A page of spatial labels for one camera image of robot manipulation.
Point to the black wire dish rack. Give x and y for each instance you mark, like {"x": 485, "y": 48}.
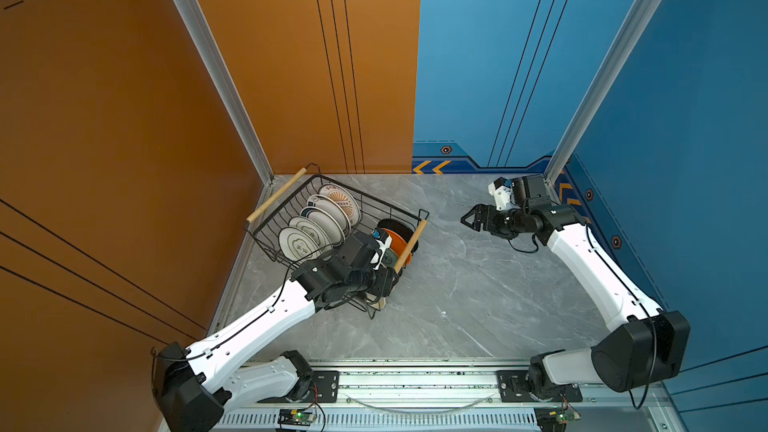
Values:
{"x": 336, "y": 234}

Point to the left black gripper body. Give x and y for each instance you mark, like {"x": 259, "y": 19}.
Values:
{"x": 383, "y": 281}

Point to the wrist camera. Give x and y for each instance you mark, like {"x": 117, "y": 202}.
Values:
{"x": 520, "y": 192}
{"x": 362, "y": 251}

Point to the green circuit board left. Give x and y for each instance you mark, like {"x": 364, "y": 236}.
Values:
{"x": 297, "y": 419}

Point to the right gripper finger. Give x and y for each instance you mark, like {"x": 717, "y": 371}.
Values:
{"x": 477, "y": 222}
{"x": 481, "y": 210}

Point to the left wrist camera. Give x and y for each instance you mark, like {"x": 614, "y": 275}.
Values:
{"x": 362, "y": 251}

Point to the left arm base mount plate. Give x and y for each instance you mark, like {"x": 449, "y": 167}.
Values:
{"x": 324, "y": 387}

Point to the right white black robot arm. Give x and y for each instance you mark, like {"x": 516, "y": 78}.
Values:
{"x": 645, "y": 344}

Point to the circuit board right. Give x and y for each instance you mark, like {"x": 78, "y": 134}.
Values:
{"x": 556, "y": 420}

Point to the black plate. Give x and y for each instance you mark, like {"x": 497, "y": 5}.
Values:
{"x": 399, "y": 226}

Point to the white plate orange sunburst pattern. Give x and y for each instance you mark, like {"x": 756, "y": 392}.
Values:
{"x": 344, "y": 200}

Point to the white plate green rim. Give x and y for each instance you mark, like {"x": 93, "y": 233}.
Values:
{"x": 311, "y": 229}
{"x": 297, "y": 246}

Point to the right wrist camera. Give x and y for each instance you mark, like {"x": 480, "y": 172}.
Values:
{"x": 520, "y": 192}

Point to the white plate green rim front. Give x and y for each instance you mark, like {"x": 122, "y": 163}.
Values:
{"x": 297, "y": 246}

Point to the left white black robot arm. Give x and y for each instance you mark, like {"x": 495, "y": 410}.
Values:
{"x": 195, "y": 386}

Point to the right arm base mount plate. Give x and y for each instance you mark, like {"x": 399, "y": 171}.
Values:
{"x": 514, "y": 387}

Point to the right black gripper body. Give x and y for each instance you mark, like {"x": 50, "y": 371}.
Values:
{"x": 508, "y": 222}

